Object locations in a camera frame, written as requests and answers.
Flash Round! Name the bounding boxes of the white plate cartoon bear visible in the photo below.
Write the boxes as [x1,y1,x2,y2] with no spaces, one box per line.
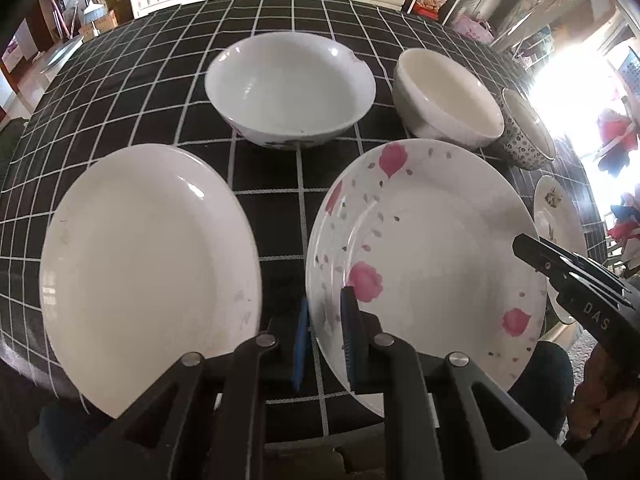
[532,174,589,326]

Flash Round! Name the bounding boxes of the person's right hand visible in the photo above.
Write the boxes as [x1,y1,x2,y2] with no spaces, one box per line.
[564,344,639,463]

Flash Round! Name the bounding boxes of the white plate pink flowers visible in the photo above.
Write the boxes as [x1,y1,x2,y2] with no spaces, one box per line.
[306,139,547,389]

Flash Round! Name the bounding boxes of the pink bag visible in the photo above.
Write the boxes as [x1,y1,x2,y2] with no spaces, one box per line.
[452,14,495,44]

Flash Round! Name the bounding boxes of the plain white oval plate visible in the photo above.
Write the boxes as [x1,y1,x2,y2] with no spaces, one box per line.
[39,144,262,417]

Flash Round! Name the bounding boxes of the cream white bowl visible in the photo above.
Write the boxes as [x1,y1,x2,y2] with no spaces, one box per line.
[393,48,504,151]

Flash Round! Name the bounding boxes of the cardboard box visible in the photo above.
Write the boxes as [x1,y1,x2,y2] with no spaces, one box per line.
[79,10,118,42]

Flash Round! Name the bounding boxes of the black floral patterned bowl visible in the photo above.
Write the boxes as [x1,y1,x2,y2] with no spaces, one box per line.
[496,88,556,170]

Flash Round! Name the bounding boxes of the large white bowl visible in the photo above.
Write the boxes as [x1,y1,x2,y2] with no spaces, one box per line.
[204,32,376,150]

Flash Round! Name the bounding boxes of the black white grid tablecloth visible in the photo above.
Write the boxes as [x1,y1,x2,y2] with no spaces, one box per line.
[0,0,609,441]

